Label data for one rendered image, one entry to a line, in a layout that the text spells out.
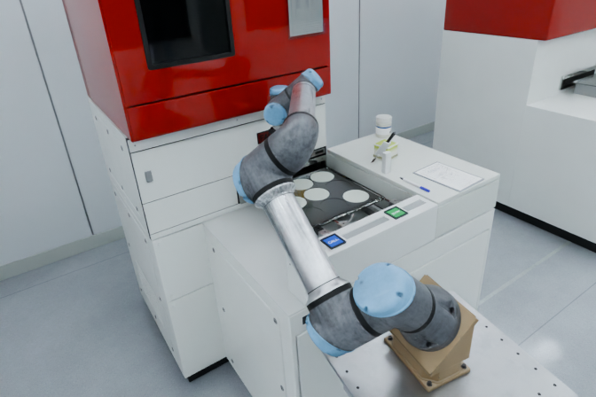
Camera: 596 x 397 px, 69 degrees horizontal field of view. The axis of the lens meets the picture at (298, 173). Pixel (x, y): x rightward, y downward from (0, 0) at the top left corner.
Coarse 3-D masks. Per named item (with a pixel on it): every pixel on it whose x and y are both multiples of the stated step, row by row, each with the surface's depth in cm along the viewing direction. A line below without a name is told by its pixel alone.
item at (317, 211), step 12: (324, 168) 190; (312, 180) 181; (336, 180) 180; (348, 180) 179; (300, 192) 172; (336, 192) 170; (312, 204) 163; (324, 204) 163; (336, 204) 162; (348, 204) 162; (360, 204) 161; (312, 216) 155; (324, 216) 155
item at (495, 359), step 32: (480, 320) 118; (352, 352) 111; (384, 352) 110; (480, 352) 109; (512, 352) 108; (352, 384) 102; (384, 384) 102; (416, 384) 102; (448, 384) 101; (480, 384) 101; (512, 384) 100; (544, 384) 100
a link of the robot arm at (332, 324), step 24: (264, 144) 108; (240, 168) 110; (264, 168) 107; (240, 192) 110; (264, 192) 106; (288, 192) 108; (288, 216) 104; (288, 240) 103; (312, 240) 103; (312, 264) 100; (312, 288) 99; (336, 288) 97; (312, 312) 98; (336, 312) 95; (312, 336) 97; (336, 336) 94; (360, 336) 93
